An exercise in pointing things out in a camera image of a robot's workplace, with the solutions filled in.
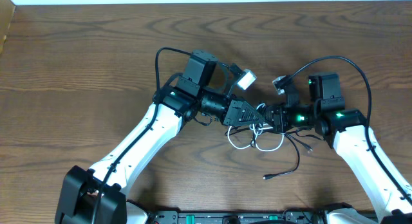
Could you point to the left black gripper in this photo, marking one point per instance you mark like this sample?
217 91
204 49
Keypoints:
230 111

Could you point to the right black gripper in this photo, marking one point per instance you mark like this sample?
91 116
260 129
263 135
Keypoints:
284 124

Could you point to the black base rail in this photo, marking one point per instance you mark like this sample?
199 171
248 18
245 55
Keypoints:
293 215

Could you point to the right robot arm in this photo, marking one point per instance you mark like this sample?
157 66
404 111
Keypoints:
348 133

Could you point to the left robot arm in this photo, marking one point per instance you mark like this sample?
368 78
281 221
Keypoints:
100 193

